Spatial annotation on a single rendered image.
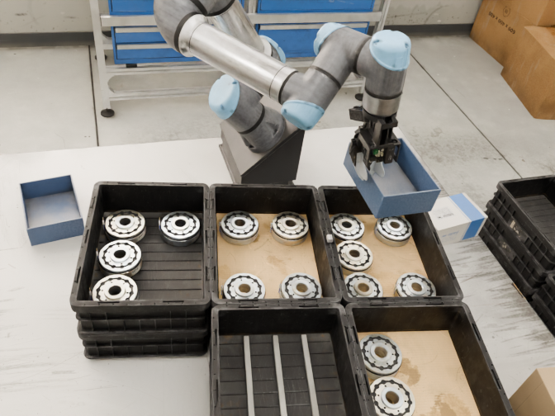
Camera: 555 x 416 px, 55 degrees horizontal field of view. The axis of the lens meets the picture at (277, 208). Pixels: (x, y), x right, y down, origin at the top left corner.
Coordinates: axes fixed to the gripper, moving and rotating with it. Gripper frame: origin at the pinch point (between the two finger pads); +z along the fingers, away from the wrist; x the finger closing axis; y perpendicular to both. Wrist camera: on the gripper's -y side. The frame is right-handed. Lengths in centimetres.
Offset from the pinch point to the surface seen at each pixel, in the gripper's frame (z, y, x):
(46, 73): 102, -241, -109
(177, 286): 24, 3, -47
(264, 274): 26.6, 3.2, -25.3
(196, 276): 24.8, 0.7, -42.4
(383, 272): 30.3, 8.1, 6.3
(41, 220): 33, -37, -83
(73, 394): 34, 20, -75
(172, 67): 80, -192, -32
